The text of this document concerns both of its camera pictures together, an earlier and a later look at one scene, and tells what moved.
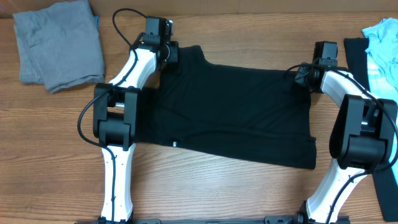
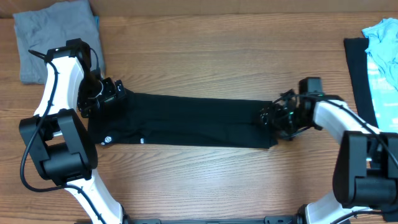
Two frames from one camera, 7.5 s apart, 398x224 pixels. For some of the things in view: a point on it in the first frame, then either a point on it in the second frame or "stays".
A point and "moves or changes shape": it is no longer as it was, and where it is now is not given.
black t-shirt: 259,114 moves or changes shape
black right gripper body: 302,76 -> 268,115
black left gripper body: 170,51 -> 94,93
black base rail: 262,219 stays
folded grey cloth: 60,46 stays
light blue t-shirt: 381,38 stays
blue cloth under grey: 97,20 stays
